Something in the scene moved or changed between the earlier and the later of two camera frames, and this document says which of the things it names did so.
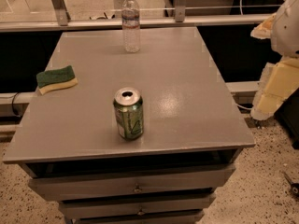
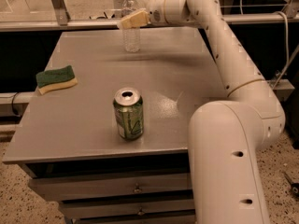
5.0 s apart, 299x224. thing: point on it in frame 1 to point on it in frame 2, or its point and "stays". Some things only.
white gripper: x=287 y=28 to x=154 y=10
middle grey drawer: x=178 y=203 stays
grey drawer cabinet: x=67 y=145 stays
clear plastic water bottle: x=131 y=20 stays
